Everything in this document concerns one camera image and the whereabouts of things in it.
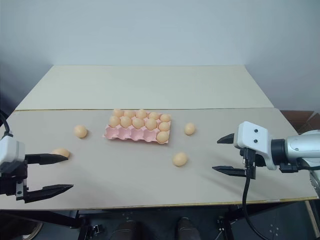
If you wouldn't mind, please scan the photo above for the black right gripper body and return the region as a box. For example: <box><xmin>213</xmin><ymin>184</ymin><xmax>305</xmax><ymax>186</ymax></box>
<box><xmin>238</xmin><ymin>147</ymin><xmax>268</xmax><ymax>171</ymax></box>

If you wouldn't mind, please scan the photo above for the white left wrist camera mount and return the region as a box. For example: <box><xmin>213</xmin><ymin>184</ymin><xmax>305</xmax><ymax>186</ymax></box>
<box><xmin>0</xmin><ymin>136</ymin><xmax>26</xmax><ymax>174</ymax></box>

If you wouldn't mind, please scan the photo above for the brown cardboard box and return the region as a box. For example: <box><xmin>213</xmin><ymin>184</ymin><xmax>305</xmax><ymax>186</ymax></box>
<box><xmin>279</xmin><ymin>109</ymin><xmax>320</xmax><ymax>136</ymax></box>

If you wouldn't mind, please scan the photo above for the pink egg tray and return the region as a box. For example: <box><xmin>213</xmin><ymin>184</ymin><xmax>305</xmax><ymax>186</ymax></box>
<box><xmin>101</xmin><ymin>109</ymin><xmax>172</xmax><ymax>146</ymax></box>

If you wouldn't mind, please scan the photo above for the black table frame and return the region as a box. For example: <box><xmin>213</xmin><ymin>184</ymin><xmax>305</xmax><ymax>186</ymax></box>
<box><xmin>0</xmin><ymin>209</ymin><xmax>87</xmax><ymax>240</ymax></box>

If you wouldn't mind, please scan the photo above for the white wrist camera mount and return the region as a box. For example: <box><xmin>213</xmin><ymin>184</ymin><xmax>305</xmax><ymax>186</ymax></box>
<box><xmin>233</xmin><ymin>121</ymin><xmax>279</xmax><ymax>171</ymax></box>
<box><xmin>0</xmin><ymin>136</ymin><xmax>26</xmax><ymax>174</ymax></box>

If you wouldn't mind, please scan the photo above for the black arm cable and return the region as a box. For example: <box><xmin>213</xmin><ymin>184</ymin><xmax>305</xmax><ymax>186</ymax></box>
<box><xmin>240</xmin><ymin>146</ymin><xmax>270</xmax><ymax>240</ymax></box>
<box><xmin>0</xmin><ymin>109</ymin><xmax>14</xmax><ymax>138</ymax></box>

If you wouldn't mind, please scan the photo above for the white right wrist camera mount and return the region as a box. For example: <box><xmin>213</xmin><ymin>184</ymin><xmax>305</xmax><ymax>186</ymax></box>
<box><xmin>233</xmin><ymin>121</ymin><xmax>279</xmax><ymax>171</ymax></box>

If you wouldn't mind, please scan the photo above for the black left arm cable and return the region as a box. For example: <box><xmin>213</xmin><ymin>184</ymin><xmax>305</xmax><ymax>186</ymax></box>
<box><xmin>0</xmin><ymin>109</ymin><xmax>14</xmax><ymax>138</ymax></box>

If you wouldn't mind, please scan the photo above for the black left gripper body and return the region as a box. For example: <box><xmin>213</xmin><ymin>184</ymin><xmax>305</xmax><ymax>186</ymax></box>
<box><xmin>0</xmin><ymin>159</ymin><xmax>30</xmax><ymax>203</ymax></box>

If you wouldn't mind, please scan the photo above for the dark rounded shape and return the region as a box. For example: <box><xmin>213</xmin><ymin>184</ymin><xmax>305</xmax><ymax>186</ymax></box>
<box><xmin>176</xmin><ymin>216</ymin><xmax>199</xmax><ymax>240</ymax></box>
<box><xmin>116</xmin><ymin>219</ymin><xmax>138</xmax><ymax>240</ymax></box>

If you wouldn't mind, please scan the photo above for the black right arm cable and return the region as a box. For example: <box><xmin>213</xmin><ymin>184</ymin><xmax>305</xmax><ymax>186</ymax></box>
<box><xmin>240</xmin><ymin>146</ymin><xmax>270</xmax><ymax>240</ymax></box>

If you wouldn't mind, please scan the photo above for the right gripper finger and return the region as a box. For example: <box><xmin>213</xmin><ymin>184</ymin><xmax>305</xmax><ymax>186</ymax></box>
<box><xmin>211</xmin><ymin>164</ymin><xmax>248</xmax><ymax>178</ymax></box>
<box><xmin>216</xmin><ymin>133</ymin><xmax>236</xmax><ymax>145</ymax></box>

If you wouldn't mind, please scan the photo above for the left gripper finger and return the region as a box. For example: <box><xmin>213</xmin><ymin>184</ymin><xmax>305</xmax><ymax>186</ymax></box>
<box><xmin>24</xmin><ymin>153</ymin><xmax>70</xmax><ymax>166</ymax></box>
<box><xmin>24</xmin><ymin>184</ymin><xmax>74</xmax><ymax>204</ymax></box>

